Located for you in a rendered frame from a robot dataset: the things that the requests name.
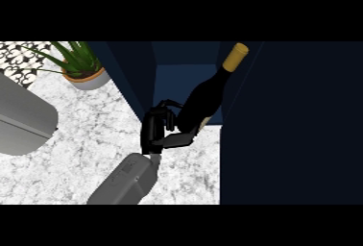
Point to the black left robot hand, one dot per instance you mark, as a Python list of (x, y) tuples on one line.
[(152, 131)]

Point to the dark blue cabinet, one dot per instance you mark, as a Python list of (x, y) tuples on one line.
[(137, 70)]

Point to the green plant in grey pot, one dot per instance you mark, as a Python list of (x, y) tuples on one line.
[(84, 75)]

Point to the dark blue cabinet door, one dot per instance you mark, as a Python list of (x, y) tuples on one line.
[(292, 128)]

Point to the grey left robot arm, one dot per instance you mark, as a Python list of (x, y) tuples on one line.
[(125, 181)]

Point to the dark wine bottle, gold cap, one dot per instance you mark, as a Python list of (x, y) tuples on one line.
[(202, 96)]

